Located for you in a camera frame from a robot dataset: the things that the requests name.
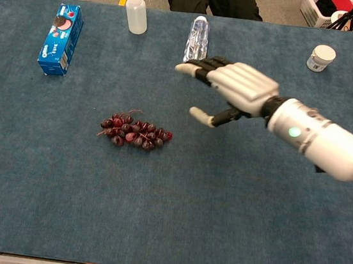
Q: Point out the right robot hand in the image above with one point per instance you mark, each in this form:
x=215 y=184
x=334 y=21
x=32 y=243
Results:
x=240 y=82

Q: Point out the bunch of red grapes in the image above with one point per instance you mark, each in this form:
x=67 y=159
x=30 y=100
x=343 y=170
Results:
x=136 y=133

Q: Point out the clear plastic water bottle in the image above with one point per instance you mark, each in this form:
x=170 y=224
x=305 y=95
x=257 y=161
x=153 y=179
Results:
x=196 y=41

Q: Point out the small white lidded jar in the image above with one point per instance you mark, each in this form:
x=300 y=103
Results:
x=321 y=58

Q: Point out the white laundry basket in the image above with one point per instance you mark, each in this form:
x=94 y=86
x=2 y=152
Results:
x=320 y=11

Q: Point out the black tripod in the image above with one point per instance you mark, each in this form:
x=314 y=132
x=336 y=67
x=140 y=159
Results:
x=345 y=17

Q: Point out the translucent squeeze bottle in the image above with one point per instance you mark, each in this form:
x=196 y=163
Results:
x=136 y=12

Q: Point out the teal table cloth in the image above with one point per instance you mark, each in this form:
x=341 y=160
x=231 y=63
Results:
x=170 y=186

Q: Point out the blue Oreo cookie box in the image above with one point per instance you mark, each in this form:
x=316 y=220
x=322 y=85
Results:
x=60 y=40

